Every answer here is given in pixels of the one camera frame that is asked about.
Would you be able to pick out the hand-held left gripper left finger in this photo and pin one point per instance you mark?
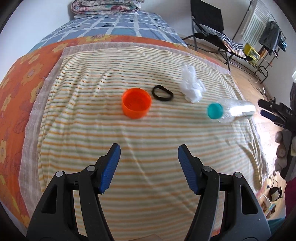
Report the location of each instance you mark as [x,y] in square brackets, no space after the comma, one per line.
[111,166]

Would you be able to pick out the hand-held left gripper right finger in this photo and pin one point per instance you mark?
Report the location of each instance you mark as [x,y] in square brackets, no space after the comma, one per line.
[187,169]

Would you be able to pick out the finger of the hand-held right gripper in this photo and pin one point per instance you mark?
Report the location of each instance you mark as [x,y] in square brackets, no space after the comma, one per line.
[270,116]
[268,104]

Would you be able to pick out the clear plastic bottle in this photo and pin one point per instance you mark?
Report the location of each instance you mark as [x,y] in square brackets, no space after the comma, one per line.
[231,111]

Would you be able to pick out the white tissue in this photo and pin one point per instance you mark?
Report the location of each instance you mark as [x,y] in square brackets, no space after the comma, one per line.
[192,88]

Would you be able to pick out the person's right hand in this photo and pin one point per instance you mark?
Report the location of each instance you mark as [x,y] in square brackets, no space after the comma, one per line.
[281,150]

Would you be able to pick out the black drying rack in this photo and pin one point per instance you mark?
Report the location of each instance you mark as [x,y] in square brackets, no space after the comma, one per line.
[263,69]

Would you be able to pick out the yellow striped cloth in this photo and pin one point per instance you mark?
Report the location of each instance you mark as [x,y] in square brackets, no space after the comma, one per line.
[148,132]

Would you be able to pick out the yellow crate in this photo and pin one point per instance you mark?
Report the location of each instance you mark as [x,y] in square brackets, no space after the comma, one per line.
[251,52]

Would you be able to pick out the pink cushion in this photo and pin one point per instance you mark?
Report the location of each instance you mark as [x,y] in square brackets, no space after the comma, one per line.
[239,53]

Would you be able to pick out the orange plastic cup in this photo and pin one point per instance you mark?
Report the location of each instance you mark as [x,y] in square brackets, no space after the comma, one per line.
[136,109]

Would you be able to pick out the dark hanging garment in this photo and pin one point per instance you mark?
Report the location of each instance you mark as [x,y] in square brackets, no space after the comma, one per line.
[270,37]

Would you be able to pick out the dark striped cloth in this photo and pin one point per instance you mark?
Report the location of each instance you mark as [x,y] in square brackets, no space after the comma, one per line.
[222,37]

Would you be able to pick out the green striped hanging towel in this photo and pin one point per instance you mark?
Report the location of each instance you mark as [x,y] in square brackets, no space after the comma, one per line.
[256,23]

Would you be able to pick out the grey woven blanket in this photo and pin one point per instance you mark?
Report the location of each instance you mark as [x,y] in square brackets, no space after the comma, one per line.
[30,139]

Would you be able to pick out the black folding chair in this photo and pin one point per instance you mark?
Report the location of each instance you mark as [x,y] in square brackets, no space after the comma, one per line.
[205,11]

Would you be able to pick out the orange floral blanket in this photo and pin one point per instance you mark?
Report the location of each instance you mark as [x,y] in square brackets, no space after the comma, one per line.
[13,104]

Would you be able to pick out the blue checked bed sheet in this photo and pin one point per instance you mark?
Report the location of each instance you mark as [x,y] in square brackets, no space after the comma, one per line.
[115,25]

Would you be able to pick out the folded floral quilt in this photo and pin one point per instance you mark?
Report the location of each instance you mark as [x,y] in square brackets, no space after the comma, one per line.
[104,7]

